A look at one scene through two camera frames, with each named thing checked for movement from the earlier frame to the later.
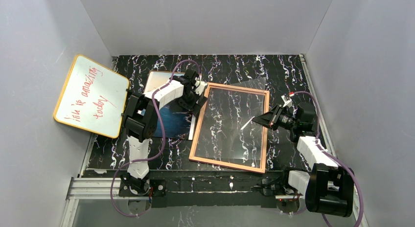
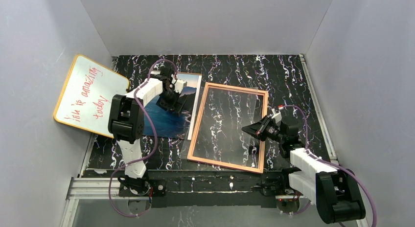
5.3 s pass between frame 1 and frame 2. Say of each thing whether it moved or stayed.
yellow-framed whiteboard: stayed
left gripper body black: moved
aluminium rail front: stayed
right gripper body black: moved
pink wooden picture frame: stayed
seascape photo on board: stayed
